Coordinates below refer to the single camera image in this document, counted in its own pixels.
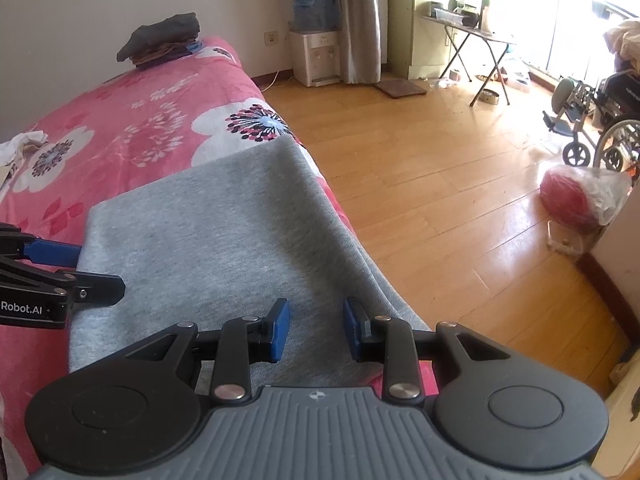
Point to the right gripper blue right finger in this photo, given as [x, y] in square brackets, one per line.
[390, 342]

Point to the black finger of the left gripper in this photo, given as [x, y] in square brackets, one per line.
[52, 253]
[99, 290]

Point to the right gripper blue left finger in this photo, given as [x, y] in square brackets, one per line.
[245, 341]

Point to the grey sweatpants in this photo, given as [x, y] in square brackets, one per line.
[227, 239]

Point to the brown folded clothes in stack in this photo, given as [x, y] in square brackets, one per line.
[165, 53]

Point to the white garment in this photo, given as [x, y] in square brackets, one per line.
[13, 150]

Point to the pink floral blanket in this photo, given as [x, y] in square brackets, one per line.
[131, 131]

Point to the pink bag on floor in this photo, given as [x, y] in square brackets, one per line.
[584, 198]

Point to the brown floor mat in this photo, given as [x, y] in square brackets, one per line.
[398, 88]

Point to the metal pet bowl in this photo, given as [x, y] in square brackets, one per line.
[489, 96]

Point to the black folded garment on stack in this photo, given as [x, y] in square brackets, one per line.
[178, 28]

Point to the white water dispenser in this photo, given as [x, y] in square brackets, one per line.
[315, 58]

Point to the wheelchair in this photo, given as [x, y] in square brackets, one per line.
[601, 123]

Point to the blue water bottle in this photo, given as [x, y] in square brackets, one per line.
[316, 16]

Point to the beige curtain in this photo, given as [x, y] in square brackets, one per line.
[363, 40]

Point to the olive cabinet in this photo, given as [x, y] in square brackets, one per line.
[400, 14]

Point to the laundry pile on wheelchair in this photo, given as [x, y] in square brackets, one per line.
[624, 39]

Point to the wall socket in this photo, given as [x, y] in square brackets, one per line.
[271, 38]

